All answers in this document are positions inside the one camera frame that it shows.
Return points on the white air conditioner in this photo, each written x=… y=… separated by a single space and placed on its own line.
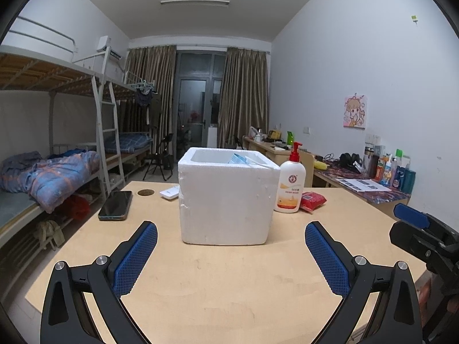
x=107 y=47

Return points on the brown curtain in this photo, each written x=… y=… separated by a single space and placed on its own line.
x=244 y=96
x=154 y=79

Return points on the dark hanging clothes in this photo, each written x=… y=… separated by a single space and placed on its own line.
x=147 y=104

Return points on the person's right hand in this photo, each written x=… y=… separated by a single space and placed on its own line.
x=425 y=297

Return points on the printed paper sheets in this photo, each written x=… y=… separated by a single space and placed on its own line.
x=364 y=184

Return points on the cartoon wall poster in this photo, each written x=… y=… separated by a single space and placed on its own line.
x=355 y=111

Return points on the black smartphone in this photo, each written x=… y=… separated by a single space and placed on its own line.
x=115 y=205

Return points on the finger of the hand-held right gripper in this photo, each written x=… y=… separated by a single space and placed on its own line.
x=408 y=213
x=412 y=238

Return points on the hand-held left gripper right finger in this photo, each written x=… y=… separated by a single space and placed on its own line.
x=328 y=258

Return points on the teal box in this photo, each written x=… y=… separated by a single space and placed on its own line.
x=410 y=181

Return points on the black headphones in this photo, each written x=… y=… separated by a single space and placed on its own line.
x=348 y=159

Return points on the red bag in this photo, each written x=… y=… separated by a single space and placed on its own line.
x=79 y=208

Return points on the clothes hanger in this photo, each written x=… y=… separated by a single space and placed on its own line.
x=143 y=86

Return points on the green wall hook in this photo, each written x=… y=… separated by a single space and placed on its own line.
x=415 y=18

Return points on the white double wall socket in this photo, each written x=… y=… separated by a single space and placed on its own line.
x=373 y=139

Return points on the small white box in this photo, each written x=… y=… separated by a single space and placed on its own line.
x=169 y=193

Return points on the white metal bunk bed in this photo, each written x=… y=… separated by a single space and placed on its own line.
x=129 y=89
x=43 y=71

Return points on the glass balcony door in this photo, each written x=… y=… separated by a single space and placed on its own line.
x=195 y=100

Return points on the white kettle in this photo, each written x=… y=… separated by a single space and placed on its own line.
x=257 y=134

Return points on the blue orange blanket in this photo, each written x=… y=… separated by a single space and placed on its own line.
x=61 y=179

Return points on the desk with patterned mat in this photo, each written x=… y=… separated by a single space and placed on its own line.
x=387 y=197

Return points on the green capped bottle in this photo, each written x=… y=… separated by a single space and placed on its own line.
x=398 y=156

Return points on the ceiling tube light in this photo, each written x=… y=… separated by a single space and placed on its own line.
x=194 y=3

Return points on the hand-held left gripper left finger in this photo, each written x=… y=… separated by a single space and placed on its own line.
x=134 y=258

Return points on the white bunk bed ladder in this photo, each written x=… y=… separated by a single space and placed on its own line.
x=107 y=132

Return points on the light wooden chair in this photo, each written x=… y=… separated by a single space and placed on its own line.
x=307 y=166

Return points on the white lotion pump bottle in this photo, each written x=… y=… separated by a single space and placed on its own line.
x=289 y=190

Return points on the red plastic packet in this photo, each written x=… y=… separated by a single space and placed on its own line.
x=312 y=200

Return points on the orange red box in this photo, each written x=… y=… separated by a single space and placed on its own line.
x=380 y=166

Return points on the blue bottle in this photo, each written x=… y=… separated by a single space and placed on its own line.
x=398 y=178

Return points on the light wooden desk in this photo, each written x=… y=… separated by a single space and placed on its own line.
x=261 y=148

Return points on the black folding chair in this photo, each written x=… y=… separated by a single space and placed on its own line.
x=159 y=159

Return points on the white spray bottle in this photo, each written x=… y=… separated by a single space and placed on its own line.
x=388 y=172

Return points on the white foam box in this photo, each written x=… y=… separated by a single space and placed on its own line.
x=222 y=208

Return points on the steel thermos bottle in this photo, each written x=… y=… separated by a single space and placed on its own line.
x=368 y=159

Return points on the blue plaid bedding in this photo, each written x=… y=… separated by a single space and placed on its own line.
x=132 y=142

